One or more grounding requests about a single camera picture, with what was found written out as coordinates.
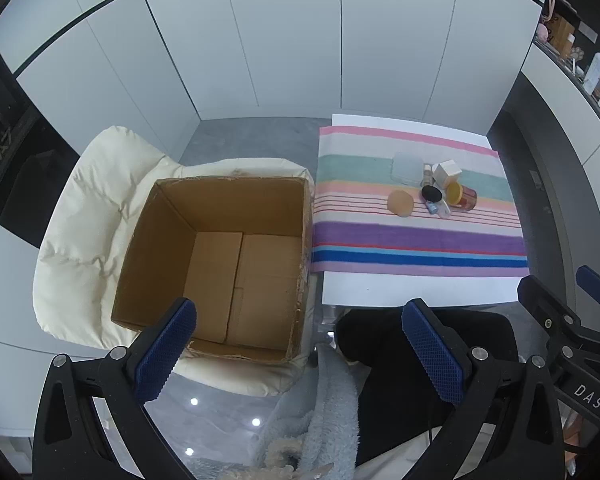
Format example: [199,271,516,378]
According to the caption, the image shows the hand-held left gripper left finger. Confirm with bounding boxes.
[32,297,198,480]

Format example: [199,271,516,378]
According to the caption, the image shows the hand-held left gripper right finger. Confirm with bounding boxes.
[401,298,566,480]

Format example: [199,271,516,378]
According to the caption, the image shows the brown cardboard box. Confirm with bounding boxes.
[111,176,315,365]

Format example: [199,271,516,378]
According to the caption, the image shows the red jar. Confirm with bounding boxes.
[445,181,478,211]

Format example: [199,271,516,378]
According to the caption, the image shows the beige powder puff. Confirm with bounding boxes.
[387,189,417,218]

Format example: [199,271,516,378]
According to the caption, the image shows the small white box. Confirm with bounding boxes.
[432,159,462,184]

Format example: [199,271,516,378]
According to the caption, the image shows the clear plastic case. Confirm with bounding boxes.
[391,152,425,184]

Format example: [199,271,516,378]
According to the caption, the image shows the striped multicolour cloth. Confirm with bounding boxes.
[311,125,531,277]

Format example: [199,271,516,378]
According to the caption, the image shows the light fuzzy robe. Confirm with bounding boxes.
[252,345,376,480]

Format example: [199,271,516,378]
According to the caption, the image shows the cream cushioned chair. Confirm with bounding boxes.
[32,126,317,398]

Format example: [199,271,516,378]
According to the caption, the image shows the white plastic bottle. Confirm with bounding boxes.
[582,52,600,93]

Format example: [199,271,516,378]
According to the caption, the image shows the brown package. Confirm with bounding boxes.
[550,15,576,53]

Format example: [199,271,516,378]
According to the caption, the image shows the black glass cabinet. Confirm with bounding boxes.
[0,40,81,248]

